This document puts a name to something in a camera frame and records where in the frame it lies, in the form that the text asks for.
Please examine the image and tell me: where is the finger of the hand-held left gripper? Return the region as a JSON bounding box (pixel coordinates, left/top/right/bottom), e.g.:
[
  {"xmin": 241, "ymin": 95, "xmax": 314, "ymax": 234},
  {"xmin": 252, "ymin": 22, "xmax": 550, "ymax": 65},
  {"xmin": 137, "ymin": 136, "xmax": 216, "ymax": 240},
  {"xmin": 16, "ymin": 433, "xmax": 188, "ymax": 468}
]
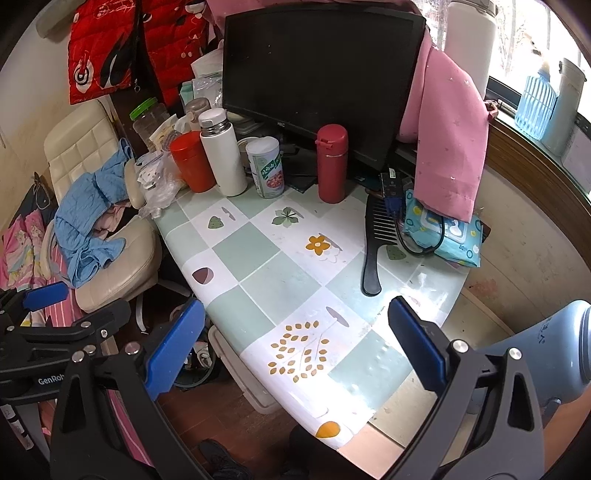
[
  {"xmin": 0, "ymin": 281, "xmax": 70, "ymax": 315},
  {"xmin": 69, "ymin": 300, "xmax": 133, "ymax": 352}
]

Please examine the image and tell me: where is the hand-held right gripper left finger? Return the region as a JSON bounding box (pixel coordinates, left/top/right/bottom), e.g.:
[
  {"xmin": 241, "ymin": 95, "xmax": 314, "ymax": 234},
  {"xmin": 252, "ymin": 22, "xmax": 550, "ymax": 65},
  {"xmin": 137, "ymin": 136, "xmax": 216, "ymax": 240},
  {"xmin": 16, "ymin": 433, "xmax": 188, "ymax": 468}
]
[{"xmin": 50, "ymin": 298, "xmax": 213, "ymax": 480}]

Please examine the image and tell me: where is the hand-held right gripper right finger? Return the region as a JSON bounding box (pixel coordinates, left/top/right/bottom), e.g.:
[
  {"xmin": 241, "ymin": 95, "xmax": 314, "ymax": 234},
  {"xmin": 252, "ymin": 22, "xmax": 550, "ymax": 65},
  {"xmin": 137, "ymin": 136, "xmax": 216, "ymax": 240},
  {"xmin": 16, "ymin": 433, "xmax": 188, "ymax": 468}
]
[{"xmin": 383, "ymin": 296, "xmax": 552, "ymax": 480}]

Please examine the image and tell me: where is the pink striped bedsheet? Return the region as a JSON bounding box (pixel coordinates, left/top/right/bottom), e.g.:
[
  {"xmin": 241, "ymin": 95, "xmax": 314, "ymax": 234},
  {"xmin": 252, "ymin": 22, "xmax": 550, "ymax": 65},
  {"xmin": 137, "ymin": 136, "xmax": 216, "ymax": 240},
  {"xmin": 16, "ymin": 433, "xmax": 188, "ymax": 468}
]
[{"xmin": 28, "ymin": 272, "xmax": 153, "ymax": 467}]

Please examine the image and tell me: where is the pink cartoon printed pillow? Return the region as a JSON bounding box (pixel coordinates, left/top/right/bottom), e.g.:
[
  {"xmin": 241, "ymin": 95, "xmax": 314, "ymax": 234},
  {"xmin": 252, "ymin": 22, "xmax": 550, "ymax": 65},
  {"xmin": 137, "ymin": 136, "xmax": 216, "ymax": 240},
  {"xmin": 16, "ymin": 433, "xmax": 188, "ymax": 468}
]
[{"xmin": 0, "ymin": 215, "xmax": 49, "ymax": 291}]

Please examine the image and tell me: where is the white plastic storage box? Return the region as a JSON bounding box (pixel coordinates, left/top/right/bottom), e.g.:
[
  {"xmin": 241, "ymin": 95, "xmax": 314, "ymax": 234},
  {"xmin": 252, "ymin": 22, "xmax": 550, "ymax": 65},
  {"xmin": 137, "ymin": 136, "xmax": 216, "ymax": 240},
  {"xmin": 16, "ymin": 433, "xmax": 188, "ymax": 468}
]
[{"xmin": 207, "ymin": 323, "xmax": 282, "ymax": 414}]

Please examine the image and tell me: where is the black wide-tooth comb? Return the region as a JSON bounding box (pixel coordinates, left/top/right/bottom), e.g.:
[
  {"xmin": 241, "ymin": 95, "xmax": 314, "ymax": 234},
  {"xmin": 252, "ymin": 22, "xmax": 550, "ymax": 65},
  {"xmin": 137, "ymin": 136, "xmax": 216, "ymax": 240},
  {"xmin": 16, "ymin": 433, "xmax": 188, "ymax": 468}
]
[{"xmin": 361, "ymin": 196, "xmax": 402, "ymax": 297}]

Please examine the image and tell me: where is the black bag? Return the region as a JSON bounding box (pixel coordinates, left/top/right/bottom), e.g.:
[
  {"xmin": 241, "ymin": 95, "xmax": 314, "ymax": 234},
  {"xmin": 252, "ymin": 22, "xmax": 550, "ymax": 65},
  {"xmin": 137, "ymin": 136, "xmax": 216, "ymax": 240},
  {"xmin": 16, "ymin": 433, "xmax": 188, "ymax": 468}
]
[{"xmin": 30, "ymin": 173, "xmax": 58, "ymax": 213}]

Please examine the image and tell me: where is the blue crumpled cloth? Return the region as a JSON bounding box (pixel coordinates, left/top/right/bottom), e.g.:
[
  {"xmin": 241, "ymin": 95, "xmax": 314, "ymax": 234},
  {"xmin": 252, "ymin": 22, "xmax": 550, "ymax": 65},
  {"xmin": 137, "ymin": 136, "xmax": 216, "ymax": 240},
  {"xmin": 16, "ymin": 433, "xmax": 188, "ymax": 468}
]
[{"xmin": 54, "ymin": 138, "xmax": 130, "ymax": 289}]

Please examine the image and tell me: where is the blue wet wipes pack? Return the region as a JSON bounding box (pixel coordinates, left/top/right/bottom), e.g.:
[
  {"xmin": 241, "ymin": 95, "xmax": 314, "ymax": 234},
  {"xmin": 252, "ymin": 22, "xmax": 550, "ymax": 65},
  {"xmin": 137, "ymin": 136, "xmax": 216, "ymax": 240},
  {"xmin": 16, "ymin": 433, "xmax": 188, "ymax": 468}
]
[{"xmin": 403, "ymin": 189, "xmax": 485, "ymax": 268}]

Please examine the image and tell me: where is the black shoe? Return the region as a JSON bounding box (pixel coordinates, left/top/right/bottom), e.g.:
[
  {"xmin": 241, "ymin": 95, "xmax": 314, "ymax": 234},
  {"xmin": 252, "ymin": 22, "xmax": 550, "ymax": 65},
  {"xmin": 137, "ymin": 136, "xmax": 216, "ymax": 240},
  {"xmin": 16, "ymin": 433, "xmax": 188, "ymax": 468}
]
[{"xmin": 198, "ymin": 438, "xmax": 252, "ymax": 480}]

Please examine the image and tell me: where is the large pale blue jug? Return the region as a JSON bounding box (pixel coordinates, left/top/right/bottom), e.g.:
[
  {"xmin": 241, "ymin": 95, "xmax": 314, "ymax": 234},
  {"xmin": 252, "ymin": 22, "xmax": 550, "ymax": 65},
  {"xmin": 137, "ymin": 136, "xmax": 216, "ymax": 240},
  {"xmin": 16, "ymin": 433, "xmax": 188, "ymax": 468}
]
[{"xmin": 480, "ymin": 300, "xmax": 591, "ymax": 416}]

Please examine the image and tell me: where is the clear plastic bag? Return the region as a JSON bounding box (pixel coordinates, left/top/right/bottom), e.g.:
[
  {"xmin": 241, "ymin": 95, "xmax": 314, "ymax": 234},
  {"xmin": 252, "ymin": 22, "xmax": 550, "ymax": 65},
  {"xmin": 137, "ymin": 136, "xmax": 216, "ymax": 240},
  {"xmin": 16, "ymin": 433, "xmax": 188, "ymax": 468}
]
[{"xmin": 136, "ymin": 152, "xmax": 185, "ymax": 220}]

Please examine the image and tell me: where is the cream padded chair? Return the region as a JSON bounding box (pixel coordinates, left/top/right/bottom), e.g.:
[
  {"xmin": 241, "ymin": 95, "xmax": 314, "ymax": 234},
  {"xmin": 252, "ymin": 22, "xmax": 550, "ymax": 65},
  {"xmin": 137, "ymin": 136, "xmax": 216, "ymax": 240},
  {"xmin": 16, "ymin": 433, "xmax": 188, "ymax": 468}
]
[{"xmin": 42, "ymin": 99, "xmax": 162, "ymax": 315}]

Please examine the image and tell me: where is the red cup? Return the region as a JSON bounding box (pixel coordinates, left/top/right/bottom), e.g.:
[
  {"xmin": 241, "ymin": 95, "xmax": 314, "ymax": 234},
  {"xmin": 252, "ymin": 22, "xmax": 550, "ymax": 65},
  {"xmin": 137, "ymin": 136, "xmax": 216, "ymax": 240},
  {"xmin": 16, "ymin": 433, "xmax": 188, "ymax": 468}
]
[{"xmin": 169, "ymin": 130, "xmax": 217, "ymax": 193}]

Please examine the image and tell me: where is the white thermos bottle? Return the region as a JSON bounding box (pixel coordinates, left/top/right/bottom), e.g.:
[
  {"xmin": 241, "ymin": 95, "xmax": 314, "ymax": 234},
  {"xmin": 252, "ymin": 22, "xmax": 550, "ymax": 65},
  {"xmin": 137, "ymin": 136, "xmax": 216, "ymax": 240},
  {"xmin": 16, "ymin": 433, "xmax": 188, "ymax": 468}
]
[{"xmin": 198, "ymin": 108, "xmax": 249, "ymax": 198}]

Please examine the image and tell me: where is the green and white can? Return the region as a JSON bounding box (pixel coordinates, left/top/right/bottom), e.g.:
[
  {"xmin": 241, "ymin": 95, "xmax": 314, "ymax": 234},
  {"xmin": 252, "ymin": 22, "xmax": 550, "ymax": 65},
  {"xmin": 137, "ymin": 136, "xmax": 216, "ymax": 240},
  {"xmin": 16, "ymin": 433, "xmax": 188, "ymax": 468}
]
[{"xmin": 245, "ymin": 137, "xmax": 286, "ymax": 199}]

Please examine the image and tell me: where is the dark red bottle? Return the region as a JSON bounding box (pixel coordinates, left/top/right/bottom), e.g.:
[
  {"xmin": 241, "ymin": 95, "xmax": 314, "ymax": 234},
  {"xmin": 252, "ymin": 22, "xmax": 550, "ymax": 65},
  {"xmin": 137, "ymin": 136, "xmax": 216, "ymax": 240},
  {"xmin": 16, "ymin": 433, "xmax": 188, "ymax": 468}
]
[{"xmin": 316, "ymin": 124, "xmax": 349, "ymax": 205}]

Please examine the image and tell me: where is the plastic jar with green lid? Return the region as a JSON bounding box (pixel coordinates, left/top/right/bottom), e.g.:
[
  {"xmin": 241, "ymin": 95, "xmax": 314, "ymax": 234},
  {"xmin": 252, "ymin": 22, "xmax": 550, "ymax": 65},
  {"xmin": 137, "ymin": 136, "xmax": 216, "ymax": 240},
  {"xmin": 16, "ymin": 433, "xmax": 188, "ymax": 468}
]
[{"xmin": 129, "ymin": 97, "xmax": 171, "ymax": 153}]

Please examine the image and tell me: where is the wooden window sill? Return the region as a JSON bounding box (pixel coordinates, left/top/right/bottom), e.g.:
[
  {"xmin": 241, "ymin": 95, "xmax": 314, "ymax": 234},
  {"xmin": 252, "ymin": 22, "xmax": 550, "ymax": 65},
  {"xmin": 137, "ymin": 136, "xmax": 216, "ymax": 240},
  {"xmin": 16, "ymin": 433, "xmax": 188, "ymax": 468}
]
[{"xmin": 485, "ymin": 76, "xmax": 591, "ymax": 259}]

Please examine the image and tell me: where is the pink cloth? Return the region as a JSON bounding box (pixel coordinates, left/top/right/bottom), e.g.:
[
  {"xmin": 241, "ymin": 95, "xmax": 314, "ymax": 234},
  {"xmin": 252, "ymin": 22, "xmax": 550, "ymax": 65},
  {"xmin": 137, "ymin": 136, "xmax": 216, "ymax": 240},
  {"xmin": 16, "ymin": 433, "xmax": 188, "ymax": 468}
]
[{"xmin": 205, "ymin": 0, "xmax": 491, "ymax": 223}]

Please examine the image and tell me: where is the silver foil packet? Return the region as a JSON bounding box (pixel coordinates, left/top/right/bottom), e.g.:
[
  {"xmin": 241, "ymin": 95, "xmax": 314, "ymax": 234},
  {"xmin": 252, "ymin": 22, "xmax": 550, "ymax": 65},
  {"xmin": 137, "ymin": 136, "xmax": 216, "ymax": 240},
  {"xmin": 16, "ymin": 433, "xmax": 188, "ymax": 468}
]
[{"xmin": 191, "ymin": 76, "xmax": 225, "ymax": 109}]

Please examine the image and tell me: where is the red quilted jacket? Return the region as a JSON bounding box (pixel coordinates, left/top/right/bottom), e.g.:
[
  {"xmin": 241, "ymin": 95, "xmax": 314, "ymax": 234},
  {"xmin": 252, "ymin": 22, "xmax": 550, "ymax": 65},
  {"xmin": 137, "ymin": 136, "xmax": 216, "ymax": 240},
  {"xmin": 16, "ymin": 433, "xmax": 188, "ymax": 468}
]
[{"xmin": 68, "ymin": 0, "xmax": 211, "ymax": 108}]

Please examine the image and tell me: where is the blue ribbed hot water bottle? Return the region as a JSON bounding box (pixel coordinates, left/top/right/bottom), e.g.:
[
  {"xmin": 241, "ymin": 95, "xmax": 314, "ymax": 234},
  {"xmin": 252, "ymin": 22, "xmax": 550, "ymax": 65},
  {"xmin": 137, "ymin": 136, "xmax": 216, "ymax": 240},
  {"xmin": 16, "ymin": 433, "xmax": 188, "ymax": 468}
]
[{"xmin": 514, "ymin": 60, "xmax": 558, "ymax": 140}]

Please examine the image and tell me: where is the black monitor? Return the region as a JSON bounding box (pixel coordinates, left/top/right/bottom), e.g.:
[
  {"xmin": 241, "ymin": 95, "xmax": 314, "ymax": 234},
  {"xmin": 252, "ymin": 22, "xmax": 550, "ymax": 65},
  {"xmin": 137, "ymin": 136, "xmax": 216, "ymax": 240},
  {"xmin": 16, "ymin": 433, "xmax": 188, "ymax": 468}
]
[{"xmin": 222, "ymin": 8, "xmax": 426, "ymax": 172}]

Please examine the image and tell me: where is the tall white bottle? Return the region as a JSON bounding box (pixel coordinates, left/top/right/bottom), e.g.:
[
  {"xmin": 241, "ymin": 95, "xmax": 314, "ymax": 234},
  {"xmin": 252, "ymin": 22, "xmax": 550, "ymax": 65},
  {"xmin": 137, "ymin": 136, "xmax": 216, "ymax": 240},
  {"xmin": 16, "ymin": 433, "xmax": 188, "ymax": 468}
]
[{"xmin": 444, "ymin": 0, "xmax": 498, "ymax": 100}]

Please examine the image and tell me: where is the black cable with blue plug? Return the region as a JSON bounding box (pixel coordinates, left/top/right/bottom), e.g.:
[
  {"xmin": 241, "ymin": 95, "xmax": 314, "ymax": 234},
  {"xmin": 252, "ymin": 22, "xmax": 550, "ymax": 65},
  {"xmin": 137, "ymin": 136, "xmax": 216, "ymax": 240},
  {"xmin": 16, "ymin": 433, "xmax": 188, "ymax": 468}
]
[{"xmin": 379, "ymin": 171, "xmax": 446, "ymax": 257}]

